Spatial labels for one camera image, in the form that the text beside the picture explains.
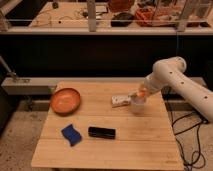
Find black object on bench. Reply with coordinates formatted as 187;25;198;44
111;12;134;27

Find orange wooden bowl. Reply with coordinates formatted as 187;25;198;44
50;88;81;116

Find orange pepper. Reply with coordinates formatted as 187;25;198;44
136;90;146;98

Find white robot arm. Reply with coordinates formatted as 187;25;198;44
144;56;213;123

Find black floor cables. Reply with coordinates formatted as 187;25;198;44
165;84;211;171

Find grey metal rail beam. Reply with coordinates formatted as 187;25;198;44
1;77;205;96

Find blue sponge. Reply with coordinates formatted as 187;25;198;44
61;124;82;146

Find black rectangular case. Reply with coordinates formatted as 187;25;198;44
88;127;116;139

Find orange crate on bench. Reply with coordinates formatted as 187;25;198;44
135;8;159;27

